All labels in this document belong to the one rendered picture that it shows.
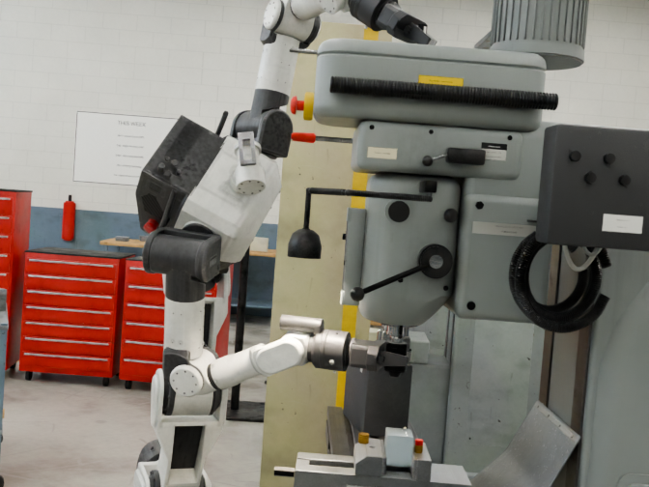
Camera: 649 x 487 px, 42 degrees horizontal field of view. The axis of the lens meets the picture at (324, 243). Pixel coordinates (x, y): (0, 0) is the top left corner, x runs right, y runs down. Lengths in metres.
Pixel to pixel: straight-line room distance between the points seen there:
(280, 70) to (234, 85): 8.80
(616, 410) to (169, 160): 1.11
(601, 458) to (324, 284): 1.98
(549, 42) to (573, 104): 9.60
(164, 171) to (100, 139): 9.18
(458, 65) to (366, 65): 0.18
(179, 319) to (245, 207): 0.30
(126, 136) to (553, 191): 9.78
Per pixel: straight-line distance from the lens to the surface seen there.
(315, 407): 3.65
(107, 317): 6.64
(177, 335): 1.94
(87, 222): 11.17
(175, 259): 1.88
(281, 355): 1.86
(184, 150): 2.02
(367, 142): 1.71
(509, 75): 1.75
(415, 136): 1.72
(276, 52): 2.16
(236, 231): 1.94
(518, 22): 1.83
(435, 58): 1.73
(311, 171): 3.54
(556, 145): 1.52
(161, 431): 2.36
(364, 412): 2.20
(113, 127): 11.13
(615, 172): 1.55
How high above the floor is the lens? 1.56
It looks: 3 degrees down
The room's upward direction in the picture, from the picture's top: 4 degrees clockwise
